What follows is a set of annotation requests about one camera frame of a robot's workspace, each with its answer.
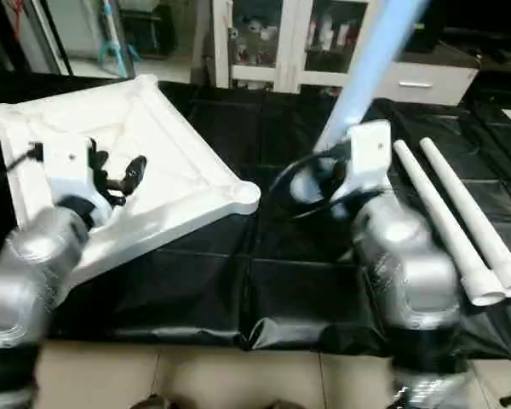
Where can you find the white plastic table top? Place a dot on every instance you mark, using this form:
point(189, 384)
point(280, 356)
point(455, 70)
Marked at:
point(170, 162)

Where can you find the white plastic table leg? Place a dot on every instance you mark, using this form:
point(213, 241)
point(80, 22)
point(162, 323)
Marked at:
point(366, 68)
point(447, 221)
point(477, 209)

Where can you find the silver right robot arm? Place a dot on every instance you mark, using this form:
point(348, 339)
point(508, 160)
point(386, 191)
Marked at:
point(409, 273)

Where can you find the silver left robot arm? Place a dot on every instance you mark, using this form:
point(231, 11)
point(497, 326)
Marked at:
point(25, 273)

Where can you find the black work mat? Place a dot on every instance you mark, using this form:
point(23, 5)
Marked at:
point(264, 281)

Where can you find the blue metal stand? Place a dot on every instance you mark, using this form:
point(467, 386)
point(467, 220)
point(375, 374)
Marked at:
point(115, 47)

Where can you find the white drawer unit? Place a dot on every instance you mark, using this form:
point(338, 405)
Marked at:
point(426, 83)

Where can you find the white glass-door cabinet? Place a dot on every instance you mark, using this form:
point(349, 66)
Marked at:
point(272, 38)

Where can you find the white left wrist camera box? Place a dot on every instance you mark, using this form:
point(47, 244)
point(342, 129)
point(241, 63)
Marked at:
point(68, 166)

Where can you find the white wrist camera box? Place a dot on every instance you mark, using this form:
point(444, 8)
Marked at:
point(370, 158)
point(68, 166)

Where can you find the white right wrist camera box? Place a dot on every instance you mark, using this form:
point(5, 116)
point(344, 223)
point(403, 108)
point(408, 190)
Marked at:
point(370, 158)

